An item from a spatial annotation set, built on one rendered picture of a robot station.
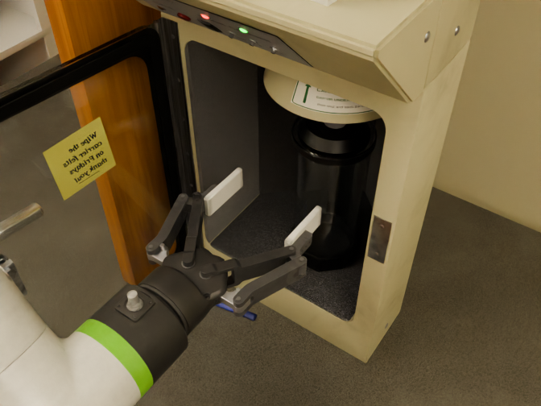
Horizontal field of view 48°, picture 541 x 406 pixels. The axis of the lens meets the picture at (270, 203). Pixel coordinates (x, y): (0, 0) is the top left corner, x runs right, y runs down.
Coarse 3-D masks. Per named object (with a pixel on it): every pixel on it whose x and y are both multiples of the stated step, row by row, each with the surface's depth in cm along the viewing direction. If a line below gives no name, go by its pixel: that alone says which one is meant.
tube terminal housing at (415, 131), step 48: (480, 0) 58; (240, 48) 65; (432, 48) 52; (384, 96) 58; (432, 96) 58; (192, 144) 81; (384, 144) 61; (432, 144) 66; (384, 192) 65; (384, 288) 77; (336, 336) 88
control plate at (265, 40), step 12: (144, 0) 61; (156, 0) 57; (168, 0) 54; (168, 12) 62; (180, 12) 58; (192, 12) 55; (204, 12) 52; (216, 24) 56; (228, 24) 53; (240, 24) 50; (240, 36) 57; (252, 36) 54; (264, 36) 51; (276, 36) 49; (264, 48) 58; (276, 48) 54; (288, 48) 52; (300, 60) 55
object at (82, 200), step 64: (64, 64) 61; (128, 64) 67; (0, 128) 59; (64, 128) 65; (128, 128) 72; (0, 192) 63; (64, 192) 69; (128, 192) 77; (0, 256) 67; (64, 256) 74; (128, 256) 84; (64, 320) 80
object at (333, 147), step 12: (312, 120) 77; (300, 132) 77; (312, 132) 75; (324, 132) 75; (336, 132) 75; (348, 132) 75; (360, 132) 75; (312, 144) 75; (324, 144) 74; (336, 144) 74; (348, 144) 74; (360, 144) 75
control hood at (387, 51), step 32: (192, 0) 49; (224, 0) 46; (256, 0) 46; (288, 0) 46; (352, 0) 46; (384, 0) 46; (416, 0) 46; (288, 32) 45; (320, 32) 43; (352, 32) 42; (384, 32) 42; (416, 32) 46; (320, 64) 53; (352, 64) 47; (384, 64) 43; (416, 64) 50; (416, 96) 53
